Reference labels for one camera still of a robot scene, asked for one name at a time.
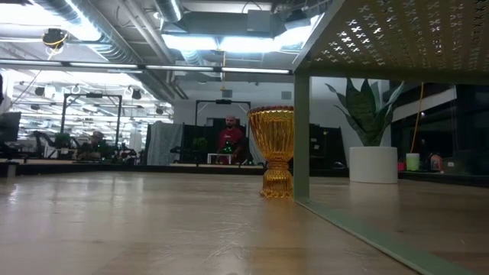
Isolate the amber ribbed glass candle holder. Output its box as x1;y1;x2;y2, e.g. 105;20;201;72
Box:
247;105;295;199

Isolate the person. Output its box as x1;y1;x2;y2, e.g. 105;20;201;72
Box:
76;131;114;161
217;115;246;165

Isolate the green perforated metal shelf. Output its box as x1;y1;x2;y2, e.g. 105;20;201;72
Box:
292;0;489;275

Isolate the long linear ceiling light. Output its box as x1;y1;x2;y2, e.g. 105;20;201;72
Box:
144;64;292;75

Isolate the black storage cabinet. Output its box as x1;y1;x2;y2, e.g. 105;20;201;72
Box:
309;123;348;169

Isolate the grey hanging cloth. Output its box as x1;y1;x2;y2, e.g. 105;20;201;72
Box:
147;121;184;166

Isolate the grey ceiling box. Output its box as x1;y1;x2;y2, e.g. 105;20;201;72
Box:
247;9;273;34

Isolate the green snake plant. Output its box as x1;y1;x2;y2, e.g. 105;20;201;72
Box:
325;78;405;147

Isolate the white round planter pot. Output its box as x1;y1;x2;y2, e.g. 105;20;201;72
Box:
348;146;399;185

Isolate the pale green cup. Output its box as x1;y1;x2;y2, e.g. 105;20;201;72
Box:
405;152;420;172

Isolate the orange bottle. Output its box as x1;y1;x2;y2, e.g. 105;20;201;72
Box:
430;152;444;172

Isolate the black computer monitor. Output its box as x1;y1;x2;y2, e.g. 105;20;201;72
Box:
0;112;22;143

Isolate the black rig frame with camera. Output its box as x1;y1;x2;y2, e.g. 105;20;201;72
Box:
194;99;252;165

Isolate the silver ventilation duct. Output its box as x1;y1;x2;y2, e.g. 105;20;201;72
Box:
154;0;184;23

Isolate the black metal rig frame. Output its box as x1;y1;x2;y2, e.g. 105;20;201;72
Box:
60;92;123;150

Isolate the black yellow ceiling cord reel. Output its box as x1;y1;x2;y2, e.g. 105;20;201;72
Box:
41;28;69;49

